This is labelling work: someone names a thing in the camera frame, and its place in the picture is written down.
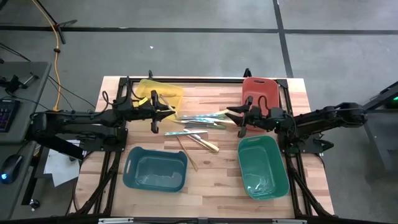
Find black tripod stand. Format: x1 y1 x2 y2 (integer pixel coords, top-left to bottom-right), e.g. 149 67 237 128
32 0 78 45

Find white paper sheets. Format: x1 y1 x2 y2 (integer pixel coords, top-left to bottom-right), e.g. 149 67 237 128
43 139 88 187

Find black computer mouse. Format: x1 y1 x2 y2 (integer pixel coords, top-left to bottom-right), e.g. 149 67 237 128
0 154 24 185

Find black aluminium table frame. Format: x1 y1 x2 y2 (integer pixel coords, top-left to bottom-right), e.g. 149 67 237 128
70 68 335 218

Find grey metal stand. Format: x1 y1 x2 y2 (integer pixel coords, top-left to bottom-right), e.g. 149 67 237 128
362 80 398 182

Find grey desk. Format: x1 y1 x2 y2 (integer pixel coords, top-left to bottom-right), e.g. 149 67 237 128
0 61 52 220

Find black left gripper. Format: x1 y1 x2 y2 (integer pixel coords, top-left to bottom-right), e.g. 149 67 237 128
133 90 177 134

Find black backlit keyboard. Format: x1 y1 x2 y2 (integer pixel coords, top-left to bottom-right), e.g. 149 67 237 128
0 98 21 133

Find orange plastic bin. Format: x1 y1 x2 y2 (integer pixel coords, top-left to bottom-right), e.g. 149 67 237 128
241 77 280 131

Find blue diamond-patterned knife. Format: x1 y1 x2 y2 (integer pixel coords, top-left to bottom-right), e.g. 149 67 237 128
174 118 218 126
164 130 208 136
181 113 229 121

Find green plastic bin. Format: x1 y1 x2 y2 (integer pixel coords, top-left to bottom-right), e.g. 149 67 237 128
237 134 290 201

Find dark teal plastic bin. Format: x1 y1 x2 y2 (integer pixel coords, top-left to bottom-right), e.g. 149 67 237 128
122 146 189 194

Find yellow cable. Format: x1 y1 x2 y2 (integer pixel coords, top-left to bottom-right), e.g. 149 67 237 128
30 0 62 112

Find yellow plastic bin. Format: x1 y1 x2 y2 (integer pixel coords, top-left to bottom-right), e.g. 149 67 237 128
132 78 185 121

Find black desk clamp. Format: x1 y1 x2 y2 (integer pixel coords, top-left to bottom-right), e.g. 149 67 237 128
0 72 40 94

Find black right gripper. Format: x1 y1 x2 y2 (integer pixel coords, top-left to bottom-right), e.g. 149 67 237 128
224 96 281 138

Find green-handled knife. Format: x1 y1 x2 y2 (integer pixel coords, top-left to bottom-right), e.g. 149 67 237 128
192 123 228 129

